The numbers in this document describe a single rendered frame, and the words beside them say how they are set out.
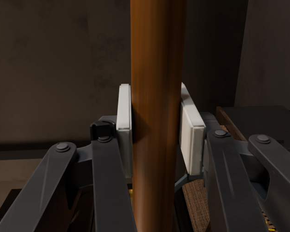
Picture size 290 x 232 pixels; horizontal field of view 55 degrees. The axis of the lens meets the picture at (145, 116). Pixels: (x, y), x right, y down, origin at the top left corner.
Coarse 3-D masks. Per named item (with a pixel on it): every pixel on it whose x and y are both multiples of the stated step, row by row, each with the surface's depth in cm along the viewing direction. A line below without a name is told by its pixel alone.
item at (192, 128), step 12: (180, 108) 17; (192, 108) 16; (180, 120) 17; (192, 120) 14; (180, 132) 17; (192, 132) 14; (204, 132) 14; (180, 144) 17; (192, 144) 14; (192, 156) 14; (192, 168) 15
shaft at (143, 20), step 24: (144, 0) 14; (168, 0) 13; (144, 24) 14; (168, 24) 14; (144, 48) 15; (168, 48) 14; (144, 72) 15; (168, 72) 15; (144, 96) 16; (168, 96) 16; (144, 120) 16; (168, 120) 16; (144, 144) 17; (168, 144) 17; (144, 168) 18; (168, 168) 18; (144, 192) 18; (168, 192) 19; (144, 216) 19; (168, 216) 20
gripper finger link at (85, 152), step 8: (112, 120) 16; (80, 152) 13; (88, 152) 13; (80, 160) 12; (88, 160) 13; (72, 168) 12; (80, 168) 13; (88, 168) 13; (72, 176) 12; (80, 176) 13; (88, 176) 13; (72, 184) 13; (80, 184) 13; (88, 184) 13
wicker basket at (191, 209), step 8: (224, 128) 181; (192, 184) 199; (200, 184) 196; (184, 192) 194; (192, 192) 192; (200, 192) 189; (192, 200) 185; (200, 200) 183; (192, 208) 179; (200, 208) 177; (192, 216) 173; (200, 216) 172; (208, 216) 170; (192, 224) 168; (200, 224) 167; (208, 224) 147
